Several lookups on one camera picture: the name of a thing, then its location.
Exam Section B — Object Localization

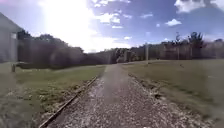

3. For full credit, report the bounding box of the wooden path edging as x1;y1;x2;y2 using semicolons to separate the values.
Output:
38;75;100;128

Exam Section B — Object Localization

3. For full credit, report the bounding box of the pale pole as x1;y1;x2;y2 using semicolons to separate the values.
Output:
144;42;150;64

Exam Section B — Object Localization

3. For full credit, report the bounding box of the grass field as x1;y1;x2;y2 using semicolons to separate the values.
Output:
120;59;224;128
0;61;107;128

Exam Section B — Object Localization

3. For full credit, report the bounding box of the grey building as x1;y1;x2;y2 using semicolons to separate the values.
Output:
0;12;24;64

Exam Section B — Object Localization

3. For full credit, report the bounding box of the grey gravel path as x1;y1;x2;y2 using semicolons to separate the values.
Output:
46;63;214;128

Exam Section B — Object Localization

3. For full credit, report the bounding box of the row of trees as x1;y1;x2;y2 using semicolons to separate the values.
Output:
16;29;224;70

